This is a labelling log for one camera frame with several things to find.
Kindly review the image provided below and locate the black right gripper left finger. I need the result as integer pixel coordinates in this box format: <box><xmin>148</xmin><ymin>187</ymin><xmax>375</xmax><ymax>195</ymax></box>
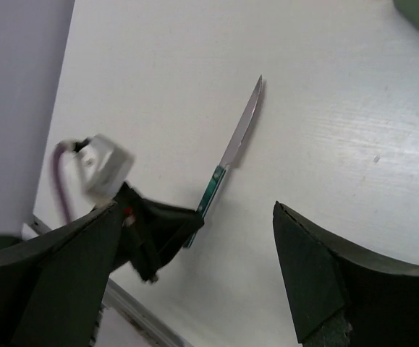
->
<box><xmin>0</xmin><ymin>203</ymin><xmax>122</xmax><ymax>346</ymax></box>

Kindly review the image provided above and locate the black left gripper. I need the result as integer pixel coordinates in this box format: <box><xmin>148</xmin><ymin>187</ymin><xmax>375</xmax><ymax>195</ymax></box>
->
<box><xmin>113</xmin><ymin>182</ymin><xmax>204</xmax><ymax>283</ymax></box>

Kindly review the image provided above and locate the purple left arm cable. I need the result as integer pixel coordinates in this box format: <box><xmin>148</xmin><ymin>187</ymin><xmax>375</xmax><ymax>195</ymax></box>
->
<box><xmin>51</xmin><ymin>142</ymin><xmax>75</xmax><ymax>223</ymax></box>

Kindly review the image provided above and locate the aluminium table frame rail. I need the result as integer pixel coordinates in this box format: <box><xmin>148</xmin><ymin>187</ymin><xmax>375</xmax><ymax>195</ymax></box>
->
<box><xmin>12</xmin><ymin>213</ymin><xmax>190</xmax><ymax>346</ymax></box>

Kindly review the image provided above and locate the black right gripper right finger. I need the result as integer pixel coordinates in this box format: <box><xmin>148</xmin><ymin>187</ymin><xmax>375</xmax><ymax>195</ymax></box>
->
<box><xmin>273</xmin><ymin>203</ymin><xmax>419</xmax><ymax>346</ymax></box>

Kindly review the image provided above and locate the knife with green handle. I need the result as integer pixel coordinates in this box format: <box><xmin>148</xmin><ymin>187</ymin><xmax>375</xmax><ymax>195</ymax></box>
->
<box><xmin>183</xmin><ymin>74</ymin><xmax>264</xmax><ymax>249</ymax></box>

